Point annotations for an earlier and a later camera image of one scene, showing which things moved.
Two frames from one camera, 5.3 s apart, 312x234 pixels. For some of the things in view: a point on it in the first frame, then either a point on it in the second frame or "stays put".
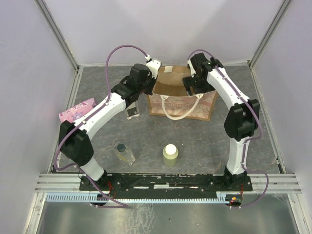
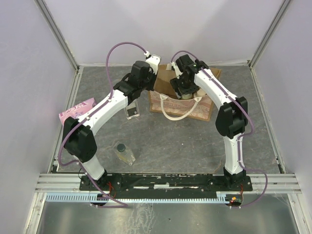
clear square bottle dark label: [132, 110] stays put
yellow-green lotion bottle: [170, 155] to [188, 96]
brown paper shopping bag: [170, 98] stays put
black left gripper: [152, 80] stays put
